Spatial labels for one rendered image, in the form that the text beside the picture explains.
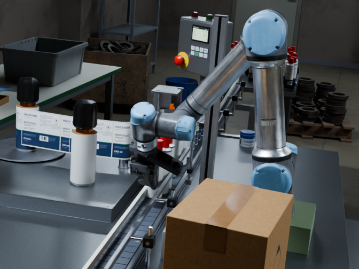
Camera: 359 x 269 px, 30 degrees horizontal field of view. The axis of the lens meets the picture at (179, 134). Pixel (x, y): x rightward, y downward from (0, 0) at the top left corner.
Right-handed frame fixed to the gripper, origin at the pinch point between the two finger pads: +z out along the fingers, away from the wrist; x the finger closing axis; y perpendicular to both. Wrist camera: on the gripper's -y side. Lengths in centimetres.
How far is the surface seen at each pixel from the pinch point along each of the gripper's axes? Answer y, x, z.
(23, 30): 247, -378, 239
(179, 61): -0.4, -38.9, -22.6
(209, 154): -14.6, -19.6, 2.1
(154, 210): -1.6, 9.0, 1.0
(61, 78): 109, -165, 106
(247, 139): -22, -79, 53
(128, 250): -1.6, 36.3, -14.7
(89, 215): 19.0, 14.7, 1.8
